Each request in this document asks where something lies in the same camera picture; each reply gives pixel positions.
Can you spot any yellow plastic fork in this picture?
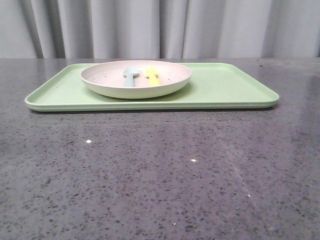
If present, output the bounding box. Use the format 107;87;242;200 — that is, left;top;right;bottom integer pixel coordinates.
144;66;161;87

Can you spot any white round plate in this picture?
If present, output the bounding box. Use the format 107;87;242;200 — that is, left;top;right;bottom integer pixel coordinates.
80;60;192;99

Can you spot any light blue plastic spoon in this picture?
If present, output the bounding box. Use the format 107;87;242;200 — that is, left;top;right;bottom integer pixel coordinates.
123;66;140;88

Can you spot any light green rectangular tray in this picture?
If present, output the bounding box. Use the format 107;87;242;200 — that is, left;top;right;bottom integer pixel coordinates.
25;62;279;112

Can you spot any grey curtain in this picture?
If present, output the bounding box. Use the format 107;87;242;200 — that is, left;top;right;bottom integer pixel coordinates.
0;0;320;59

